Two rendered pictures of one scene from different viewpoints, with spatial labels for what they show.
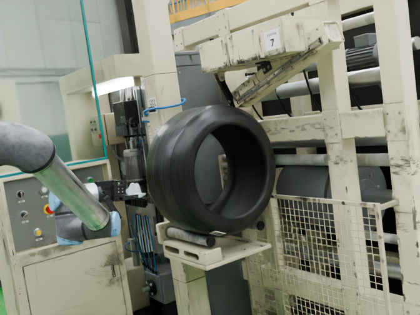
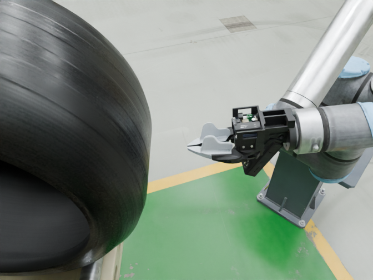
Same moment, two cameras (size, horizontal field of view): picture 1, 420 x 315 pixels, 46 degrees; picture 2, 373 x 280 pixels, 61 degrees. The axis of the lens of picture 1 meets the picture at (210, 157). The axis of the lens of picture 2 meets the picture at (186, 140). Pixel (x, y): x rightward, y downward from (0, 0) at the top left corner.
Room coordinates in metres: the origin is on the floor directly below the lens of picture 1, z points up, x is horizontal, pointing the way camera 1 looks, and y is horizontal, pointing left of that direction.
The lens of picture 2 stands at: (2.34, 0.52, 1.63)
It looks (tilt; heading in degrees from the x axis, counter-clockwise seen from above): 46 degrees down; 213
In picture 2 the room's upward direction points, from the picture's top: straight up
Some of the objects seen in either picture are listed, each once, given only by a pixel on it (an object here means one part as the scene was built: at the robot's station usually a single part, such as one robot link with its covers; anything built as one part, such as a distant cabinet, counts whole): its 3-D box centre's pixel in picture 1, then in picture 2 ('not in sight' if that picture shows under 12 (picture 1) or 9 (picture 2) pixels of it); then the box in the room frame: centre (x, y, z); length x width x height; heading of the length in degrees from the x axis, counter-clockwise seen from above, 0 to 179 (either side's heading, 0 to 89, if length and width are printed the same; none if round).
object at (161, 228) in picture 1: (192, 224); not in sight; (2.39, 0.13, 0.90); 0.40 x 0.03 x 0.10; 125
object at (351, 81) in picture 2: not in sight; (344, 80); (1.08, 0.48, 0.86); 0.17 x 0.15 x 0.18; 82
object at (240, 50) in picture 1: (257, 47); not in sight; (2.31, -0.29, 1.71); 0.61 x 0.25 x 0.15; 35
